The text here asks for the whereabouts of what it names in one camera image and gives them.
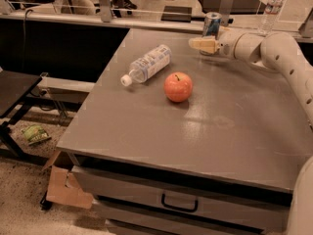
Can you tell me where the lying clear water bottle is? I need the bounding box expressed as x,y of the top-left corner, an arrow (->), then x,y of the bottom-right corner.
120,44 -> 171,86

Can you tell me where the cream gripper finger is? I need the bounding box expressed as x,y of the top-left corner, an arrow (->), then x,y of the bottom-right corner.
189,37 -> 218,54

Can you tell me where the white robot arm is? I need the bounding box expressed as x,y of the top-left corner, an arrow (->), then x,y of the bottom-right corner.
189,29 -> 313,235

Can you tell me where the black floor mat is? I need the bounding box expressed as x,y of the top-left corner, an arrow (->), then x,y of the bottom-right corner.
198,0 -> 266,15

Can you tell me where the grey drawer cabinet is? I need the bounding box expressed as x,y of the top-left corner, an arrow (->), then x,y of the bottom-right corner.
59,29 -> 313,235

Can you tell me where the upright water bottle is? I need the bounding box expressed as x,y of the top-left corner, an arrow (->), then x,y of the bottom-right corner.
258,0 -> 285,35

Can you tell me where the black side table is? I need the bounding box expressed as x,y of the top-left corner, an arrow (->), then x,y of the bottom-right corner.
0,70 -> 47,165

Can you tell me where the metal rail frame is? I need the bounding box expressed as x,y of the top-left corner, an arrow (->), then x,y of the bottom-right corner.
1,0 -> 313,35

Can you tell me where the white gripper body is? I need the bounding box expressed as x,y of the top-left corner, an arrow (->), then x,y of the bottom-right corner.
218,31 -> 242,59

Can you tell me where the redbull can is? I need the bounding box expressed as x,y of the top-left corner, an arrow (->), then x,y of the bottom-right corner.
202,12 -> 222,48

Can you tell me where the cardboard box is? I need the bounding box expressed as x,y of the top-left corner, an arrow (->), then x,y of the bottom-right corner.
42,150 -> 94,210

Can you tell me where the green snack bag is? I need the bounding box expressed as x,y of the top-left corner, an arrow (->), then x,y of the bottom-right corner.
22,124 -> 51,145

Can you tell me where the black drawer handle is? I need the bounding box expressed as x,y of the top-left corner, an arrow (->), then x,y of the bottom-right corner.
160,193 -> 199,212

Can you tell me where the black flat pad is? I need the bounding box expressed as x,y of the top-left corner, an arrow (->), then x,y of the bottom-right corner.
161,6 -> 192,23

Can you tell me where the red apple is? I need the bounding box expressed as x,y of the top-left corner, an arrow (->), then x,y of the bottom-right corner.
163,72 -> 193,103

